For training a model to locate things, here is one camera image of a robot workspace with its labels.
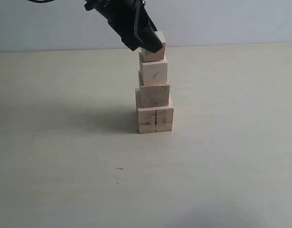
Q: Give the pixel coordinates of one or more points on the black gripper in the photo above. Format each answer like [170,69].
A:
[130,20]

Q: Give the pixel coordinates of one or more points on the small wooden cube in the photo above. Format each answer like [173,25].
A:
[157,56]

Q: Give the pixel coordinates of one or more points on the light wooden cube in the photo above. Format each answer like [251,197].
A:
[153,72]

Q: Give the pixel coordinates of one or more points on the medium wooden cube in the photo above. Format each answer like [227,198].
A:
[153,95]

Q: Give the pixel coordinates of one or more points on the large wooden cube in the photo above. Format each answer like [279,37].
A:
[154,119]

